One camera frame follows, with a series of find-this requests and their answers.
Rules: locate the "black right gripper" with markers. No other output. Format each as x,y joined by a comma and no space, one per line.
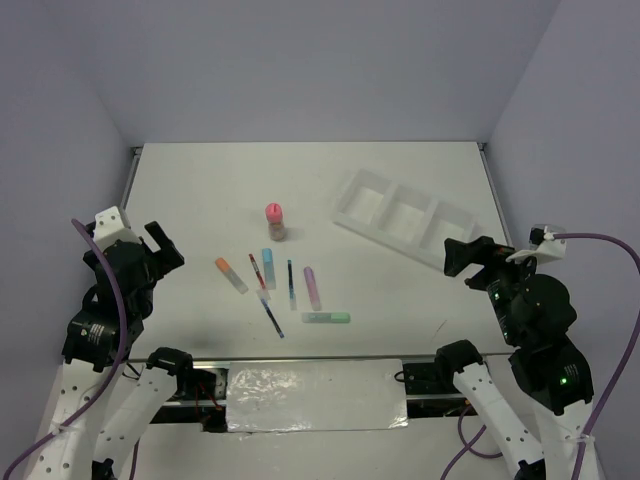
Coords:
457,253

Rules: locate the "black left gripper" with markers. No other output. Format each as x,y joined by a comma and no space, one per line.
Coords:
164,262

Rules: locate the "pink-capped small bottle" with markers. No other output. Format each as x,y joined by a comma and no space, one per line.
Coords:
275,220

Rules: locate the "purple highlighter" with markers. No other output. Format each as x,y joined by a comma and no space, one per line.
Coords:
312,288

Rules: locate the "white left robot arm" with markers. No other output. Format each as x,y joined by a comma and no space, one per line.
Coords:
84,441

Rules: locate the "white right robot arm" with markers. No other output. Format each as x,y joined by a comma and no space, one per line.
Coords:
534,314

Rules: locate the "orange highlighter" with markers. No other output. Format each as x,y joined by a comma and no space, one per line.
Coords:
231,275

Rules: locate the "red pen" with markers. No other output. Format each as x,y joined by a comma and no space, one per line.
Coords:
257,271

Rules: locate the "blue highlighter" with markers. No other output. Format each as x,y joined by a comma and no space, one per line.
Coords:
269,271

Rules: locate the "blue pen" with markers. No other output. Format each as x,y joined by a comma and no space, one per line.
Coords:
264,302

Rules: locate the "green highlighter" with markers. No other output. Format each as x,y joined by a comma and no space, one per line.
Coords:
325,317

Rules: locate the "silver foil tape sheet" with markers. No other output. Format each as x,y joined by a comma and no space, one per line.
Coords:
341,395

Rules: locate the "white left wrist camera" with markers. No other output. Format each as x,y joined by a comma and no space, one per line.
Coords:
112,225

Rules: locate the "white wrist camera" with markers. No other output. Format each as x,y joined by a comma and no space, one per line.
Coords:
112,225
543,245

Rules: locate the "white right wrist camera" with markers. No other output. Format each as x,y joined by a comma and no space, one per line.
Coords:
543,245

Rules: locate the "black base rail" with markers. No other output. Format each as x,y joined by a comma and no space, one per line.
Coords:
203,403

